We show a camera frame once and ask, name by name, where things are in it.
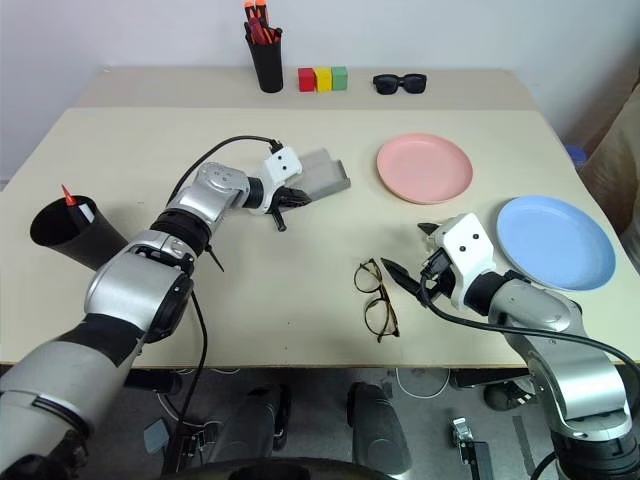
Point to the red wooden block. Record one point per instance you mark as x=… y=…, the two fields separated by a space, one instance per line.
x=306 y=81

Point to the tortoiseshell eyeglasses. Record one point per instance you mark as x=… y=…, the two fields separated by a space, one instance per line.
x=382 y=294

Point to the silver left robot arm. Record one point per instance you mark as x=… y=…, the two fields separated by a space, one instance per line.
x=125 y=285

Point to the brown cardboard box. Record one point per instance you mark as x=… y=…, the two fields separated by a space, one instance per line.
x=615 y=165

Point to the black tipped-over cup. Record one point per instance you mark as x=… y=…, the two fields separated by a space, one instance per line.
x=95 y=240

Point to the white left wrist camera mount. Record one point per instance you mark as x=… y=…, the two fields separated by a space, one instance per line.
x=281 y=165

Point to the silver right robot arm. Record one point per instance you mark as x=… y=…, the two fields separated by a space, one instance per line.
x=575 y=380

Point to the orange capped marker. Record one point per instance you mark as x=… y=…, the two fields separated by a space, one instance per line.
x=249 y=12
x=261 y=15

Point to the pink plate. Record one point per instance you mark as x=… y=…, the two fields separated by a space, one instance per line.
x=424 y=167

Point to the grey open glasses case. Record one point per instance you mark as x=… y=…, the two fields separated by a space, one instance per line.
x=325 y=172

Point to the black upright pen cup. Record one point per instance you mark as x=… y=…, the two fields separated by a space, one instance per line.
x=270 y=65

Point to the dark rounded robot torso edge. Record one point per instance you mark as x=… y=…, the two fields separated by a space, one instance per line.
x=280 y=471

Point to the dark rounded robot leg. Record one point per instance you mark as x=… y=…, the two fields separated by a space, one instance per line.
x=250 y=420
x=375 y=425

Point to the blue plate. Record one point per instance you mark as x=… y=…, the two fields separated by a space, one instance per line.
x=555 y=242

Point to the green wooden block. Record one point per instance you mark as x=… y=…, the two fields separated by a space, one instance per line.
x=340 y=79

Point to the black table crossbar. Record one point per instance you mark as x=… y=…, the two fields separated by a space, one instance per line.
x=150 y=382

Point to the grey square floor plate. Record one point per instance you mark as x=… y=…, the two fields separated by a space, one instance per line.
x=157 y=436

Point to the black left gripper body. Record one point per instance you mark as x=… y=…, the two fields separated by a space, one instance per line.
x=285 y=197

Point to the black table foot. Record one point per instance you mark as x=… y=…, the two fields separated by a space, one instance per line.
x=505 y=392

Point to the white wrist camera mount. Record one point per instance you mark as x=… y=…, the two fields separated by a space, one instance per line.
x=281 y=165
x=467 y=245

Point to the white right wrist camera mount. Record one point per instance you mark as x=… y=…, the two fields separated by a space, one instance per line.
x=467 y=245

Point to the grey metal floor bracket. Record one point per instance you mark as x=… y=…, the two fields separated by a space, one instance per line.
x=470 y=445

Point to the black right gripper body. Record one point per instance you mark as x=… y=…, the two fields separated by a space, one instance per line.
x=439 y=272

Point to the blue bottle cap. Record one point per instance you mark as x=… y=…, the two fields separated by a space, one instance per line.
x=578 y=156

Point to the black sunglasses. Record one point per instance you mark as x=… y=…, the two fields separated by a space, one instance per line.
x=400 y=84

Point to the yellow wooden block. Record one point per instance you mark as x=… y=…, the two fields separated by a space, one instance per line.
x=323 y=81

